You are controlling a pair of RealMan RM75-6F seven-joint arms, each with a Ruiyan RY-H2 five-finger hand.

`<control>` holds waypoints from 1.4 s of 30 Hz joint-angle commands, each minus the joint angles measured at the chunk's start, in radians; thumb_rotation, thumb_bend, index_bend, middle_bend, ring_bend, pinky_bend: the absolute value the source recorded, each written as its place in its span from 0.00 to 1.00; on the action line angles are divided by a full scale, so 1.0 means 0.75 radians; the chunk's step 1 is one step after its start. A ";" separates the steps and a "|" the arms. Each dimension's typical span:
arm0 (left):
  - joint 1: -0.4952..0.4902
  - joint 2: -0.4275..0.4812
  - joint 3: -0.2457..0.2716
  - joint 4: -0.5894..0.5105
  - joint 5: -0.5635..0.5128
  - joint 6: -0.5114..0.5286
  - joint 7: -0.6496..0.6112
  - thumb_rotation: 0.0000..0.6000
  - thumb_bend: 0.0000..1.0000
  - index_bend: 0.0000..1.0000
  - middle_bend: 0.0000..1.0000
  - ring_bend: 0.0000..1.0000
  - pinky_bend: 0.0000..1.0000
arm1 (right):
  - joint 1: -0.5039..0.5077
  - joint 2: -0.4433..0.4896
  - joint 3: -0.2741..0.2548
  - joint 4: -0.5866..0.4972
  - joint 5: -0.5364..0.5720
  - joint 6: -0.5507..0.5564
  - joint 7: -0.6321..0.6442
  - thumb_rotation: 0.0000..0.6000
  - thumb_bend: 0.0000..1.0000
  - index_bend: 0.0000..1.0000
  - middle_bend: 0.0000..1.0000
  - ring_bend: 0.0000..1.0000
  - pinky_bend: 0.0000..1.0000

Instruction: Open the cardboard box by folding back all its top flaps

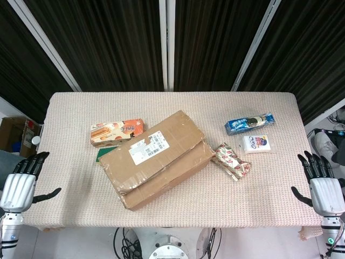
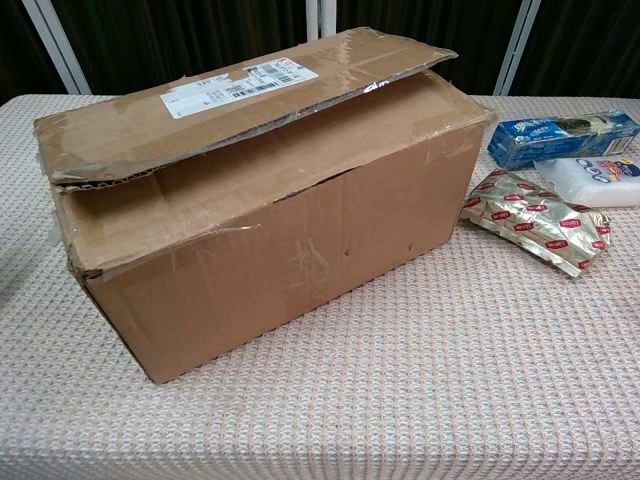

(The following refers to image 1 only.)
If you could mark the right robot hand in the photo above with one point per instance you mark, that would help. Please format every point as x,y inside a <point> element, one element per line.
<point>324,193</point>

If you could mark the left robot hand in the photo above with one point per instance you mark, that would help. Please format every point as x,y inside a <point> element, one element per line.
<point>19,189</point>

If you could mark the brown cardboard shipping box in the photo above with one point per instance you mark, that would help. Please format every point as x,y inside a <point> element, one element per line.
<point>161,162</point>

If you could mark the grey white robot base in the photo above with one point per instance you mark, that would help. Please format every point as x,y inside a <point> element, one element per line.
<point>167,248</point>

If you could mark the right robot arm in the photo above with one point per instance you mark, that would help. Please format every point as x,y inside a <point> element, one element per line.
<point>334,237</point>

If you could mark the open cardboard floor box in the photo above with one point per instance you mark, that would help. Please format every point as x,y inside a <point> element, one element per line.
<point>13,132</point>

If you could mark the orange biscuit box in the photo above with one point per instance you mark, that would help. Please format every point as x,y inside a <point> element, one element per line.
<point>113,132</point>

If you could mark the blue grey cloth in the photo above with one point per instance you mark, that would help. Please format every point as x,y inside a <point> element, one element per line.
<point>8,157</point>

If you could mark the grey white sneaker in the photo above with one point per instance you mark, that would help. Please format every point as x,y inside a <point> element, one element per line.
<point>324,144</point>

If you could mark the small grey round cap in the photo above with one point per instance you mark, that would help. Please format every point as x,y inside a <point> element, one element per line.
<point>35,139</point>

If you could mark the black floor device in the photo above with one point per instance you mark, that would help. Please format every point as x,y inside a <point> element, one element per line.
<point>330,131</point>

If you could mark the pink waffle tablecloth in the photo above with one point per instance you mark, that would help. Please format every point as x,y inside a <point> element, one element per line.
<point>242,205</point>

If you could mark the white tissue packet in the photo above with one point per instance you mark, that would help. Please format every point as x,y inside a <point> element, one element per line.
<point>256,144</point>

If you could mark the green flat packet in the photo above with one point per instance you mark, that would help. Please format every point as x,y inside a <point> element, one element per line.
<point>101,155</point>

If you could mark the gold red snack pack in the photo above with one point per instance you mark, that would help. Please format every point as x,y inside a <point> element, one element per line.
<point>231,162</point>

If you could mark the blue Oreo cookie pack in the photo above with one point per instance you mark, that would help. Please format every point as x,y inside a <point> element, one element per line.
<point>240,126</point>

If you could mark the black pleated curtain panel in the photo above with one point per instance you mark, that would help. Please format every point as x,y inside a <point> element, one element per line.
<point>310,54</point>
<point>19,67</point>
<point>215,43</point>
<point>107,43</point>

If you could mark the white partition frame post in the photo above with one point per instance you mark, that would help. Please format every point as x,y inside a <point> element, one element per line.
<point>326,112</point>
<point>43,40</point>
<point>167,43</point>
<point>256,43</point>

